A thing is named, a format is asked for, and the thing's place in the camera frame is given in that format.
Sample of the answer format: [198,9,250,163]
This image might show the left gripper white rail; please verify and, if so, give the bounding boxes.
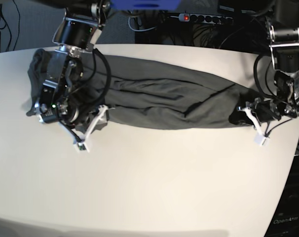
[237,107,265,137]

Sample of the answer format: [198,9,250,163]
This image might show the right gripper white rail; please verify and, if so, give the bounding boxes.
[59,105,109,145]

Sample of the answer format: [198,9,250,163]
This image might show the grey T-shirt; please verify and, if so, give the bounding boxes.
[27,49,260,130]

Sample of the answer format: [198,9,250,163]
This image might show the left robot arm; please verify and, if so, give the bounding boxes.
[236,0,299,139]

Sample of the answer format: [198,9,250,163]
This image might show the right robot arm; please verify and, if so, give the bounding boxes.
[31,0,112,151]

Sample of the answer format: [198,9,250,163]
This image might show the white power strip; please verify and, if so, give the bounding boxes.
[176,13,234,25]

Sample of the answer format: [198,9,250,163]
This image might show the black OpenArm base box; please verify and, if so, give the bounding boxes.
[265,155,299,237]

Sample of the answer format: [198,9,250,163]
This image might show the blue plastic box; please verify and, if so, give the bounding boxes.
[111,0,181,10]

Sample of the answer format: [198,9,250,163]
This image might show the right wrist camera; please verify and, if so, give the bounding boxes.
[74,141,90,153]

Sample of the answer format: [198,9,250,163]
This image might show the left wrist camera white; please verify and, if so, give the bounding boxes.
[254,133,270,147]

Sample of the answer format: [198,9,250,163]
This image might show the white cable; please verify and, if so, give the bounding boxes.
[127,10,157,32]

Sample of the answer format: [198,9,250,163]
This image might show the black cable left background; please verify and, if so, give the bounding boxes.
[0,0,21,53]

